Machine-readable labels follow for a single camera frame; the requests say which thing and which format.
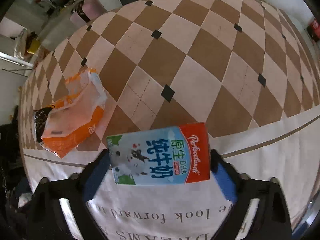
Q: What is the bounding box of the brown checked tablecloth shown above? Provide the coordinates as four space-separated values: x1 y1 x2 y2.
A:
17 0 320 240

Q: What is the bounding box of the yellow bin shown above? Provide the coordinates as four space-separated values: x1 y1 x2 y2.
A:
28 39 42 55

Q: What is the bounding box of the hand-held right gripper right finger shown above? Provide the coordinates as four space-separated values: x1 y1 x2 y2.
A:
210 149 293 240

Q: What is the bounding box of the orange plastic wrapper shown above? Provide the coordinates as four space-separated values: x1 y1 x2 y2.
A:
39 67 108 159

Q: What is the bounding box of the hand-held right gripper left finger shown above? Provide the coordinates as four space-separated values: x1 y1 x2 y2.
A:
26 149 112 240

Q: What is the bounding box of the pink suitcase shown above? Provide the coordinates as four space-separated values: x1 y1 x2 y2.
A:
69 0 105 27

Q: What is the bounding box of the beige cushion pile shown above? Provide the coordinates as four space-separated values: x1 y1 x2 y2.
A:
14 29 32 59

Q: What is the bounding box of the blue and red milk carton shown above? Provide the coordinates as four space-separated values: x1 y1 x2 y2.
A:
106 122 210 186

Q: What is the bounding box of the black snack wrapper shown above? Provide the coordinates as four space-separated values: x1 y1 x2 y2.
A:
33 106 52 142

